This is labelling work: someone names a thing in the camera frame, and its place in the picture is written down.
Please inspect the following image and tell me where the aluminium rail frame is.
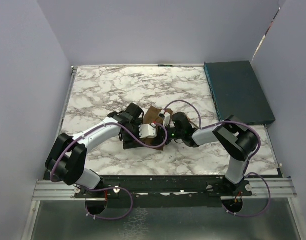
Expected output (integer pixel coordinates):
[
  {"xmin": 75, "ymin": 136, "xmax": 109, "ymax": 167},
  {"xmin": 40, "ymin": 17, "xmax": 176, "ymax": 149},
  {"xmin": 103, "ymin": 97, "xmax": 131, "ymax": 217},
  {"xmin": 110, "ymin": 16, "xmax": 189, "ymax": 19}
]
[{"xmin": 32, "ymin": 178, "xmax": 297, "ymax": 201}]

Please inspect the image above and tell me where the dark teal flat box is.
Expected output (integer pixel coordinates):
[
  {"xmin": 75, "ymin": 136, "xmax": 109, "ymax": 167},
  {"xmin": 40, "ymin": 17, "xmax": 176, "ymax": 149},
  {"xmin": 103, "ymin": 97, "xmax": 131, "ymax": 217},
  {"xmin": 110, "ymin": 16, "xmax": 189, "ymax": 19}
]
[{"xmin": 203, "ymin": 60, "xmax": 276, "ymax": 126}]

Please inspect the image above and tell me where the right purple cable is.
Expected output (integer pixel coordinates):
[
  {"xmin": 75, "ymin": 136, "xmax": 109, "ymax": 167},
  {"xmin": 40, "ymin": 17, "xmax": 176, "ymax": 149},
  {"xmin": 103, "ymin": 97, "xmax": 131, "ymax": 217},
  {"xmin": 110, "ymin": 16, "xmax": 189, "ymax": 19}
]
[{"xmin": 162, "ymin": 99, "xmax": 271, "ymax": 218}]

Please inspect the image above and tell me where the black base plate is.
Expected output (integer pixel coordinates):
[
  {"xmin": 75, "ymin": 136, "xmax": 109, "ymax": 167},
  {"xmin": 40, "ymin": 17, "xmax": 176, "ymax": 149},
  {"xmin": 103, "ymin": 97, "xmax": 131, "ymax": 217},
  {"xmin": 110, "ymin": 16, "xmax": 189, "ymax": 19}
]
[{"xmin": 71, "ymin": 175, "xmax": 249, "ymax": 209}]

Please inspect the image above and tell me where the brown cloth napkin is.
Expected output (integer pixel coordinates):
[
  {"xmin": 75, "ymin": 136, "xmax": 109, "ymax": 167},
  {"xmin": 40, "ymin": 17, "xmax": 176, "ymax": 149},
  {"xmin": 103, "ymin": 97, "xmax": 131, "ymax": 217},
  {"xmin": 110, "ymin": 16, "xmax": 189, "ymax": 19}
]
[{"xmin": 122, "ymin": 105, "xmax": 173, "ymax": 152}]

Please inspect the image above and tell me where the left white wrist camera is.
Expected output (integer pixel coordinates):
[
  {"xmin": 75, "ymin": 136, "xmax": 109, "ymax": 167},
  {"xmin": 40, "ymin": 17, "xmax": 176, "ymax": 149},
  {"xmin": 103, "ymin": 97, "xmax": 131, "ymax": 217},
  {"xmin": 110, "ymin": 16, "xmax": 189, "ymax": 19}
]
[{"xmin": 138, "ymin": 124, "xmax": 157, "ymax": 139}]

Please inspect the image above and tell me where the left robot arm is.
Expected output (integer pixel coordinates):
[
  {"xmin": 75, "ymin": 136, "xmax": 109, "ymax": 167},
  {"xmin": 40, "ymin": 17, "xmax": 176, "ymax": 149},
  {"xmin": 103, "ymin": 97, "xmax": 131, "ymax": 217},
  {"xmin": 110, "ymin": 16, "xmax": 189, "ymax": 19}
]
[{"xmin": 45, "ymin": 103, "xmax": 144, "ymax": 198}]

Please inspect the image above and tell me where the green black marker pen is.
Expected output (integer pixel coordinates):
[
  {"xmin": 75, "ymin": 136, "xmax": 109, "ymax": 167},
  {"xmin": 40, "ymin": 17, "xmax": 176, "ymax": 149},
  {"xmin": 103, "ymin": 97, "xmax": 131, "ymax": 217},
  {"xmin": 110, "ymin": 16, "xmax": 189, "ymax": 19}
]
[{"xmin": 157, "ymin": 64, "xmax": 174, "ymax": 67}]

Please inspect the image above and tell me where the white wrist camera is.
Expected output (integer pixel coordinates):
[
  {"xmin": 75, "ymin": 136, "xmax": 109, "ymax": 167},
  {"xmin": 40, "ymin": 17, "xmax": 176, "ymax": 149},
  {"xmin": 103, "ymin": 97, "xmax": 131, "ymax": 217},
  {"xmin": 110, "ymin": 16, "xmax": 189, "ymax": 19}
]
[
  {"xmin": 158, "ymin": 109, "xmax": 171, "ymax": 127},
  {"xmin": 138, "ymin": 124, "xmax": 157, "ymax": 139}
]

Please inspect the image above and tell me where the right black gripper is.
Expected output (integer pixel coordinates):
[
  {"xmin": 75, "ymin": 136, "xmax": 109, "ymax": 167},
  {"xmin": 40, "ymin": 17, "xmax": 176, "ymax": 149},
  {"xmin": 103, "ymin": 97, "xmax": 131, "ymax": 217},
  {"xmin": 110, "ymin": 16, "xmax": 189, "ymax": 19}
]
[{"xmin": 151, "ymin": 122, "xmax": 184, "ymax": 146}]

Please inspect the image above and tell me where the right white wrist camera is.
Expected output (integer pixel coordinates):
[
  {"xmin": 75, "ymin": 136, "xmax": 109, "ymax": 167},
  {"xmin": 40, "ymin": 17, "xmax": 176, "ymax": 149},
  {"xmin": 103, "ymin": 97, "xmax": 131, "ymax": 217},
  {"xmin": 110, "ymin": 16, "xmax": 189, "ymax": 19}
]
[{"xmin": 158, "ymin": 109, "xmax": 171, "ymax": 127}]

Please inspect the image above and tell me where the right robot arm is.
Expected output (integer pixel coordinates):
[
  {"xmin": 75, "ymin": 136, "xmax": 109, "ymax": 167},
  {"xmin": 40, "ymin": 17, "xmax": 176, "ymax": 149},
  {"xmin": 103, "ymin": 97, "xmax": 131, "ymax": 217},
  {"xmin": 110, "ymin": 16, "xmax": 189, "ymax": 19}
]
[{"xmin": 157, "ymin": 110, "xmax": 261, "ymax": 196}]

